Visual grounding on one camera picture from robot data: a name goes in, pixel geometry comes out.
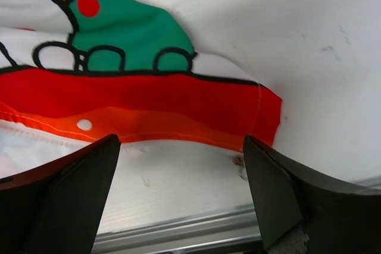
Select colourful children's zip jacket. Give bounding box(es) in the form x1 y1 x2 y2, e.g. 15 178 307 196
1 0 282 153

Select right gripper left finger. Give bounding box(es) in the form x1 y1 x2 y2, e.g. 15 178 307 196
1 134 121 253

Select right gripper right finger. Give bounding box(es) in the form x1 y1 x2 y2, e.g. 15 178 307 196
243 136 380 253

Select aluminium front rail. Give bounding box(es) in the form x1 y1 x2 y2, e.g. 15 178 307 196
92 176 381 254

